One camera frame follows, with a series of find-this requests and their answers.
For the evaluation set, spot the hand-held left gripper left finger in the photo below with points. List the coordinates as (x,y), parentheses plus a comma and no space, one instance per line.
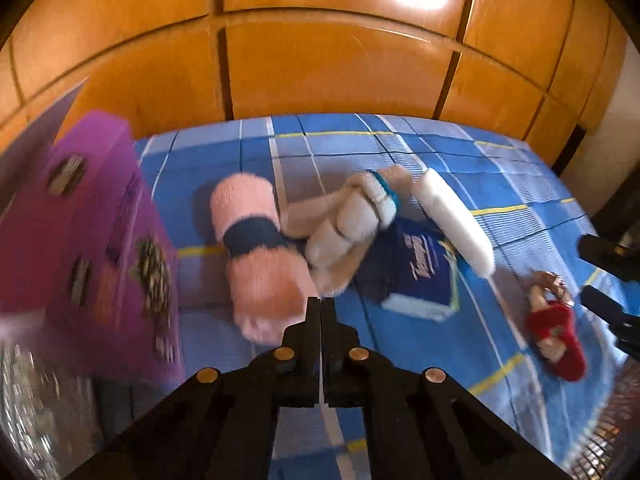
(307,345)

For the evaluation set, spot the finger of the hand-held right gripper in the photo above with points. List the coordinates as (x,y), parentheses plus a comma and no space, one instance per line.
(610,312)
(607,255)

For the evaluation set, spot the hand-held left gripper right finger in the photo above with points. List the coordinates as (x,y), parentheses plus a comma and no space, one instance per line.
(331,345)

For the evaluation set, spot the red plush item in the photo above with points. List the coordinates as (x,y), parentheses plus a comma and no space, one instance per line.
(555,332)

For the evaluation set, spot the pink towel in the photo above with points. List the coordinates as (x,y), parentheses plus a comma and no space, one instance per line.
(250,210)

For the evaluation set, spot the white soft roll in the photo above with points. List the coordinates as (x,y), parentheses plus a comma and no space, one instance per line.
(455,220)

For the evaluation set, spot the beige rolled socks teal band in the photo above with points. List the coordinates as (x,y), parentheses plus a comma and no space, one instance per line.
(345,230)

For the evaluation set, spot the blue tissue packet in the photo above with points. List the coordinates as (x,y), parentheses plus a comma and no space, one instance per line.
(415,265)

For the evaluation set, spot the dark mesh object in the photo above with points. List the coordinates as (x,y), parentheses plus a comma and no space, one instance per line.
(612,430)

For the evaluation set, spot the purple tissue carton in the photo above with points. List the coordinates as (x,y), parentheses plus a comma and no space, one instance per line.
(90,240)

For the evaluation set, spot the ornate gold tissue box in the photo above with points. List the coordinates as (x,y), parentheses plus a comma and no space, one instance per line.
(35,410)

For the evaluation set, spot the wooden wardrobe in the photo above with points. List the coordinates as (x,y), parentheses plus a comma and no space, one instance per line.
(320,60)

